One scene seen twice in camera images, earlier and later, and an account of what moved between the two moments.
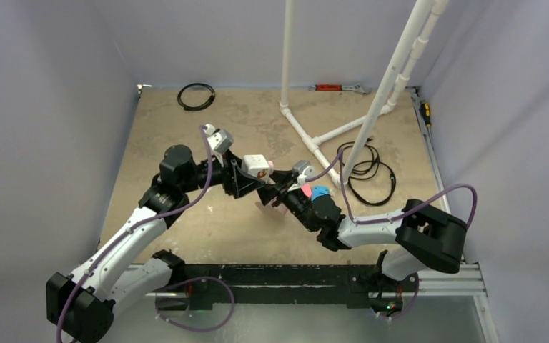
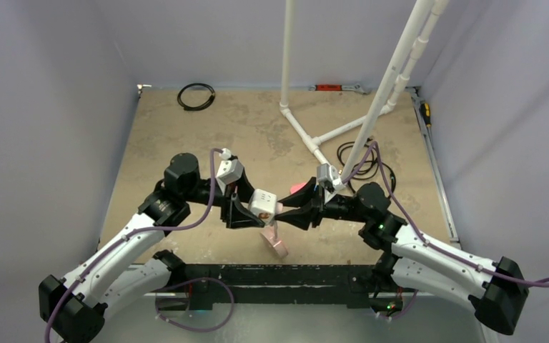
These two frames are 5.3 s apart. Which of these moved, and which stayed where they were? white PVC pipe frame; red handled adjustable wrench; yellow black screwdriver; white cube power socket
Moved: white cube power socket
Stayed: red handled adjustable wrench; yellow black screwdriver; white PVC pipe frame
